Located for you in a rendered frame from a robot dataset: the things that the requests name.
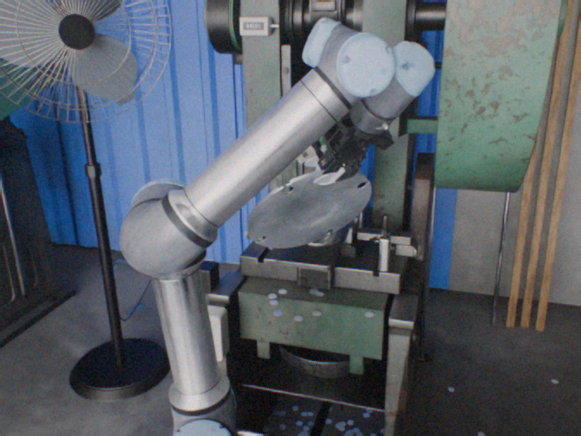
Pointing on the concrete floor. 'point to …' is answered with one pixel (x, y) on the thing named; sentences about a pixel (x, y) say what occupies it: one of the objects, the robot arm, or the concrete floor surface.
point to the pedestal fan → (68, 27)
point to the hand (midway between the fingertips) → (323, 176)
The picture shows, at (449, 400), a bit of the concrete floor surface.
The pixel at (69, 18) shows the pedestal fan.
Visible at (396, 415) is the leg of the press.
